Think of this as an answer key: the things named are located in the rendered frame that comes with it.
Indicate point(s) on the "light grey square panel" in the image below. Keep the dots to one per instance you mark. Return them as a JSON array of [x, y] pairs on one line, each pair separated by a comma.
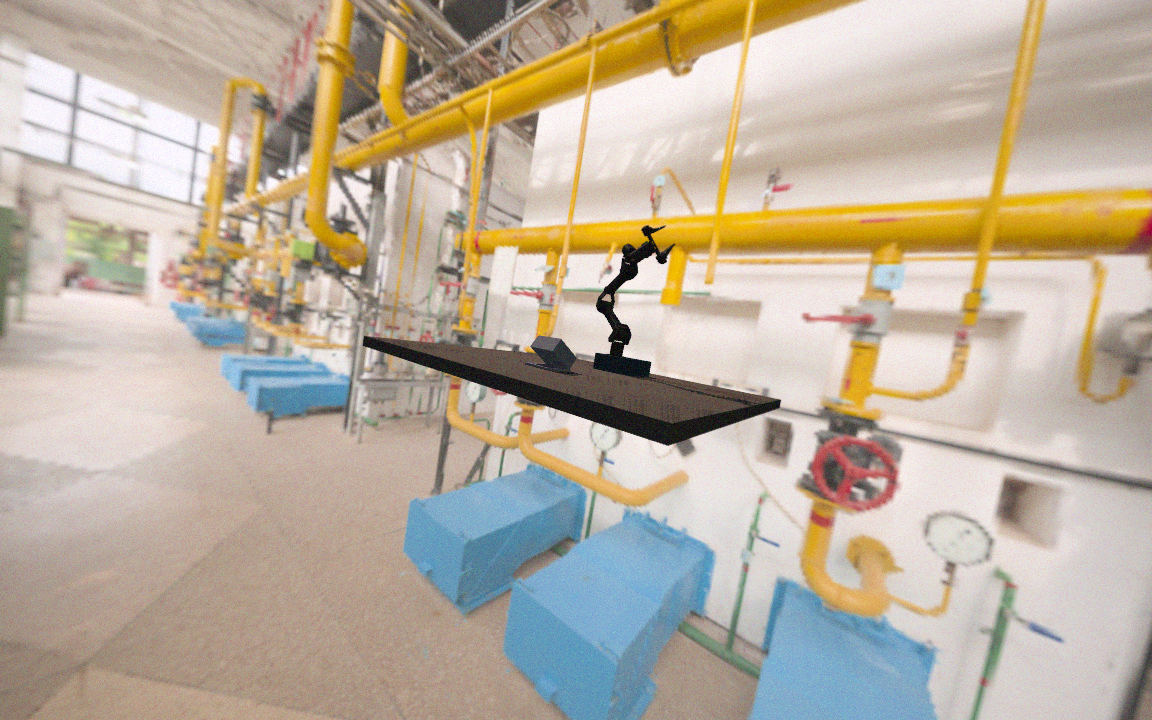
[[554, 352]]

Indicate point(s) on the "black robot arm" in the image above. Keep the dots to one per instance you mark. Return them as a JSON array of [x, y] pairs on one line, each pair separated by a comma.
[[621, 332]]

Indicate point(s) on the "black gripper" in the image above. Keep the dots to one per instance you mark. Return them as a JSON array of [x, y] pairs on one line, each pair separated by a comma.
[[649, 248]]

